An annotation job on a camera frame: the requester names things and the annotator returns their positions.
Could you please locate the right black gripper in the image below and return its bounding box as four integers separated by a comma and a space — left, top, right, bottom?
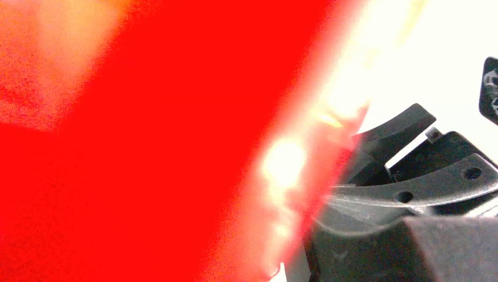
315, 103, 497, 236

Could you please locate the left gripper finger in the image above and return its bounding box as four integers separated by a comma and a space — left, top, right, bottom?
307, 217, 497, 281

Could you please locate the red plastic bin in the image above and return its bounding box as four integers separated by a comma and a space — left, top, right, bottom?
1, 1, 365, 281

